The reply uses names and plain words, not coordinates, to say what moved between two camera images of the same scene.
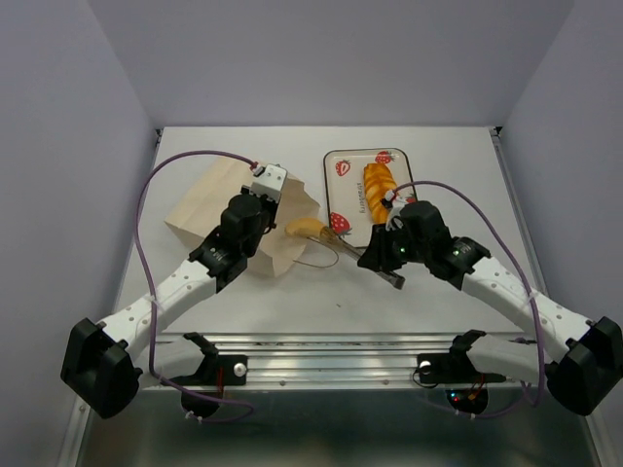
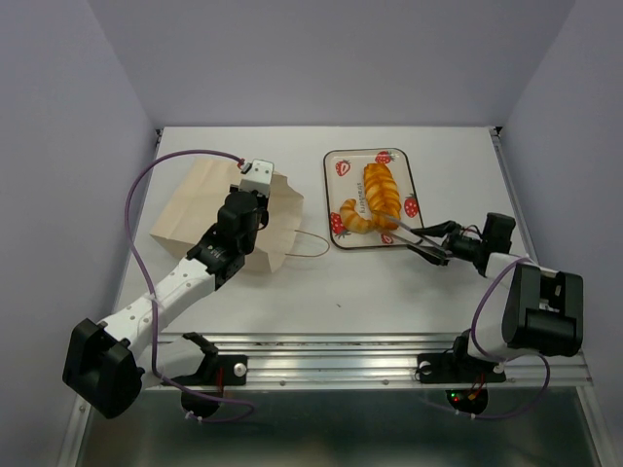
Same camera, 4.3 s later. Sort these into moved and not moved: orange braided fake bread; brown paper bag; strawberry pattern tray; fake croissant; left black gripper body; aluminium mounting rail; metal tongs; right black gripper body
Moved: fake croissant; right black gripper body; brown paper bag; metal tongs
Not moved: aluminium mounting rail; orange braided fake bread; left black gripper body; strawberry pattern tray
